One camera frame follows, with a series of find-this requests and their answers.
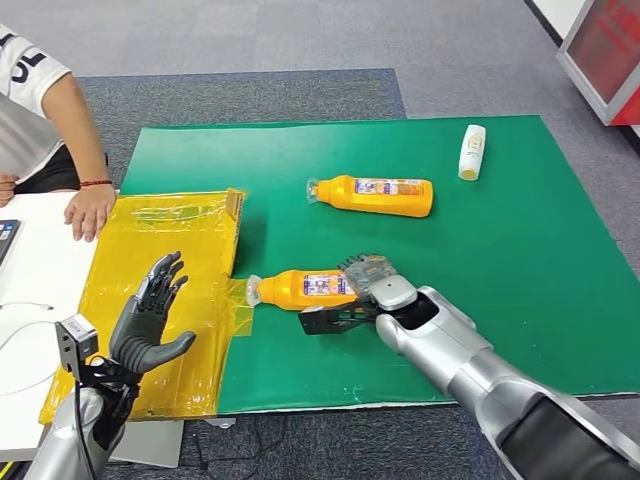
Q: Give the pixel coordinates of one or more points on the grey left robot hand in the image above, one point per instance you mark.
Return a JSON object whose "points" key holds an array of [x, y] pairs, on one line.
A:
{"points": [[140, 338]]}

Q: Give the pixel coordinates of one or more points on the person's left hand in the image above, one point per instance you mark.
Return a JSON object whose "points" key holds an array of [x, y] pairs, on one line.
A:
{"points": [[90, 212]]}

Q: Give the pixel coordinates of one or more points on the person's right hand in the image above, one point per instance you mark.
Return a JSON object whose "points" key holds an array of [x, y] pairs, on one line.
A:
{"points": [[6, 189]]}

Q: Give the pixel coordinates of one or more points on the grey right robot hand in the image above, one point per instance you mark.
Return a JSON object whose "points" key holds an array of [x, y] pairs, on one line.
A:
{"points": [[370, 272]]}

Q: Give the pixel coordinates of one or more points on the orange bottle with printed label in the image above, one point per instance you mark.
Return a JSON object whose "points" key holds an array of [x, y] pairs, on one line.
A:
{"points": [[285, 289], [375, 202]]}

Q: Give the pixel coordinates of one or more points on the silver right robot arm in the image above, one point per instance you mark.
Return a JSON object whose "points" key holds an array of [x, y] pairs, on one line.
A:
{"points": [[450, 351]]}

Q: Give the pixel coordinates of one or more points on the person's left forearm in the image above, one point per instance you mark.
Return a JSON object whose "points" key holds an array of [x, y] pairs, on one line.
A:
{"points": [[90, 156]]}

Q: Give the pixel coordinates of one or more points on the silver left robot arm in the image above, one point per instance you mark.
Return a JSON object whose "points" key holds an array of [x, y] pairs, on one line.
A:
{"points": [[60, 444]]}

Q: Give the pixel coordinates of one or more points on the small white bottle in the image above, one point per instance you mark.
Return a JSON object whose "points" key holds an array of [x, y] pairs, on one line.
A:
{"points": [[472, 152]]}

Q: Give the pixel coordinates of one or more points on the black electronic device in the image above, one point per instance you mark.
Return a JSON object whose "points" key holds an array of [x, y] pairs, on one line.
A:
{"points": [[7, 238]]}

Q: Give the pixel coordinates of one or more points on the person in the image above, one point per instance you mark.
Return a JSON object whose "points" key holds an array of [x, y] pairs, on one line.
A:
{"points": [[25, 132]]}

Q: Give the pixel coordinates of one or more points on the yellow film-wrapped flat box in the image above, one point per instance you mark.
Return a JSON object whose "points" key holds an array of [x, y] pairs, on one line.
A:
{"points": [[140, 225]]}

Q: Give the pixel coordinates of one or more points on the white table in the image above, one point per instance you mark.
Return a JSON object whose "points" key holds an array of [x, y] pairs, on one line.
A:
{"points": [[30, 265]]}

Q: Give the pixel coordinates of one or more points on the green mat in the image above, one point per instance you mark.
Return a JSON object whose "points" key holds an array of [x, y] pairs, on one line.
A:
{"points": [[500, 265]]}

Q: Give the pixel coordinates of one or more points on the red white display cabinet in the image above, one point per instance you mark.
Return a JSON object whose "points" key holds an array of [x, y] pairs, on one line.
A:
{"points": [[600, 53]]}

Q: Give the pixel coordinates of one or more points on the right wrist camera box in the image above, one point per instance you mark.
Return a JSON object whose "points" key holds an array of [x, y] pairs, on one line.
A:
{"points": [[395, 293]]}

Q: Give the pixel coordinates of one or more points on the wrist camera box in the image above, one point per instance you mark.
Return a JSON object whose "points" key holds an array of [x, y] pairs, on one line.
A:
{"points": [[75, 341], [395, 293]]}

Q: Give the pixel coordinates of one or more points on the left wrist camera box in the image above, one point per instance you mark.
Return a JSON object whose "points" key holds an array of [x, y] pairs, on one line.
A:
{"points": [[75, 341]]}

